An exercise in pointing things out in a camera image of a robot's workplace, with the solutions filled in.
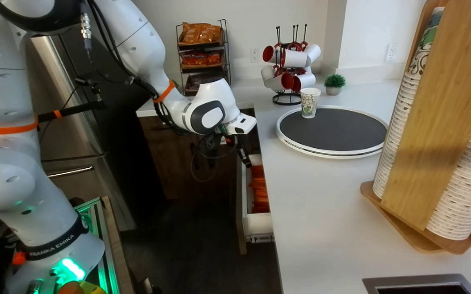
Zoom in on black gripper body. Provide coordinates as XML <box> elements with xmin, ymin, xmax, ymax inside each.
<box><xmin>219</xmin><ymin>132</ymin><xmax>246</xmax><ymax>152</ymax></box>

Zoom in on black wrist camera with cables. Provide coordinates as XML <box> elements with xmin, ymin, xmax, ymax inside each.
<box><xmin>188</xmin><ymin>129</ymin><xmax>230</xmax><ymax>184</ymax></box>

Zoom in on wire snack shelf rack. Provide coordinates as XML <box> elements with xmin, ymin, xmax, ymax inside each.
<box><xmin>173</xmin><ymin>18</ymin><xmax>232</xmax><ymax>98</ymax></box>

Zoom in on black rod with orange band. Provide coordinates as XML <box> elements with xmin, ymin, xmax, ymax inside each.
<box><xmin>34</xmin><ymin>77</ymin><xmax>106</xmax><ymax>126</ymax></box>

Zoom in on orange snack bags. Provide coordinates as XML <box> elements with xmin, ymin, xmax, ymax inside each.
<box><xmin>178</xmin><ymin>21</ymin><xmax>225</xmax><ymax>47</ymax></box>

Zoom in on metal rimmed counter chute opening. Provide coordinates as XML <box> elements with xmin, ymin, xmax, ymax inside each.
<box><xmin>361</xmin><ymin>273</ymin><xmax>471</xmax><ymax>294</ymax></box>

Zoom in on orange packets in drawer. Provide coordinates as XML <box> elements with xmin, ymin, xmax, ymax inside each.
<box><xmin>248</xmin><ymin>163</ymin><xmax>271</xmax><ymax>215</ymax></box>

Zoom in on white mug red inside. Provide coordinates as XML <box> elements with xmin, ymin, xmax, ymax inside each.
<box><xmin>279</xmin><ymin>70</ymin><xmax>317</xmax><ymax>95</ymax></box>
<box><xmin>304</xmin><ymin>42</ymin><xmax>322</xmax><ymax>67</ymax></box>
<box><xmin>259</xmin><ymin>64</ymin><xmax>282</xmax><ymax>91</ymax></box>
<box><xmin>277</xmin><ymin>47</ymin><xmax>309</xmax><ymax>70</ymax></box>
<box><xmin>259</xmin><ymin>44</ymin><xmax>281</xmax><ymax>65</ymax></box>

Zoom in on black wire mug rack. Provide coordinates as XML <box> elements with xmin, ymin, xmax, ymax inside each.
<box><xmin>258</xmin><ymin>23</ymin><xmax>323</xmax><ymax>108</ymax></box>

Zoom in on robot stand with green light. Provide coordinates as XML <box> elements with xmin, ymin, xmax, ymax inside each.
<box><xmin>27</xmin><ymin>194</ymin><xmax>137</xmax><ymax>294</ymax></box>

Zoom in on small potted plant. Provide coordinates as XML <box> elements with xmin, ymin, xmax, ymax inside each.
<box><xmin>322</xmin><ymin>72</ymin><xmax>348</xmax><ymax>98</ymax></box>

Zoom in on wooden cup dispenser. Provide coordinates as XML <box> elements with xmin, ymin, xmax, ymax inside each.
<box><xmin>358</xmin><ymin>0</ymin><xmax>471</xmax><ymax>256</ymax></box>

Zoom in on stainless steel fridge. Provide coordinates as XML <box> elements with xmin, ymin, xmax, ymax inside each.
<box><xmin>24</xmin><ymin>31</ymin><xmax>166</xmax><ymax>233</ymax></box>

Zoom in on printed paper cup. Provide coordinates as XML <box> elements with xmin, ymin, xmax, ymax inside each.
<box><xmin>299</xmin><ymin>86</ymin><xmax>322</xmax><ymax>121</ymax></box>

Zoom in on red snack bags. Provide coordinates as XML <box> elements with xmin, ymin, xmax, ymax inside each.
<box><xmin>179</xmin><ymin>51</ymin><xmax>225</xmax><ymax>70</ymax></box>

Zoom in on brown wooden drawer white inside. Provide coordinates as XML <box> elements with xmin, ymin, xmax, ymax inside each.
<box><xmin>233</xmin><ymin>153</ymin><xmax>274</xmax><ymax>256</ymax></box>

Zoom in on stack of printed paper cups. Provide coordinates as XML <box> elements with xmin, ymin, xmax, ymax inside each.
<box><xmin>371</xmin><ymin>5</ymin><xmax>446</xmax><ymax>201</ymax></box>

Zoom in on stack of white paper cups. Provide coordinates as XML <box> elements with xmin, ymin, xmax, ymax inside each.
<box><xmin>425</xmin><ymin>88</ymin><xmax>471</xmax><ymax>243</ymax></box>

